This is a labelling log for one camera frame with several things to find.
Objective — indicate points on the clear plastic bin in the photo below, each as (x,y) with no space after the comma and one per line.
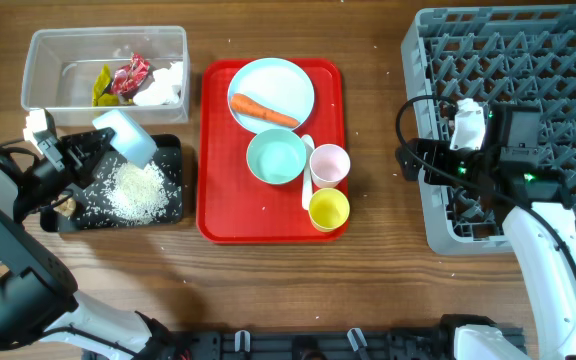
(63,64)

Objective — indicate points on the green bowl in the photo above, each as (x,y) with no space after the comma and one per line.
(276,156)

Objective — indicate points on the white rice pile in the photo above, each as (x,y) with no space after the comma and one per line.
(136,195)

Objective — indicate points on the grey dishwasher rack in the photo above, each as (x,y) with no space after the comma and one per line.
(498,55)

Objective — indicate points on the white plastic spoon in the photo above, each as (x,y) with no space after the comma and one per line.
(307,190)

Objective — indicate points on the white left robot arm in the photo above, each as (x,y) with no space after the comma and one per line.
(39,296)

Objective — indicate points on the red plastic tray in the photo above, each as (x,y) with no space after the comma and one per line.
(233,206)

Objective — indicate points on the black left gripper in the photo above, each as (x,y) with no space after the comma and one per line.
(79,167)

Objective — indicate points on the yellow plastic cup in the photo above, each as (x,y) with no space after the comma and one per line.
(328,209)

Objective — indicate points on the black tray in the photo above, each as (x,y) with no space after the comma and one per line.
(93,211)

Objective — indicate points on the light blue plate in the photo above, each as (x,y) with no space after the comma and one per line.
(276,84)

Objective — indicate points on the pink plastic cup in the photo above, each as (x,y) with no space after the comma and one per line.
(329,165)

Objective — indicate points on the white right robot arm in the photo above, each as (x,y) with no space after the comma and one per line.
(532,207)

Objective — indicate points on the brown mushroom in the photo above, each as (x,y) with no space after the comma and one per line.
(65,205)

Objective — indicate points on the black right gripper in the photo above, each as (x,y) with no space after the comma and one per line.
(437,150)

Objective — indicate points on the red crumpled wrapper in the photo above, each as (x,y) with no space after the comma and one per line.
(129,78)

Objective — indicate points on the yellow wrapper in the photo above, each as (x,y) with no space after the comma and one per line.
(101,90)

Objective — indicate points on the light blue bowl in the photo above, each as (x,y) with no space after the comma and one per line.
(130,139)

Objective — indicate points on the orange carrot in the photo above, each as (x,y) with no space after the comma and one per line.
(245,105)

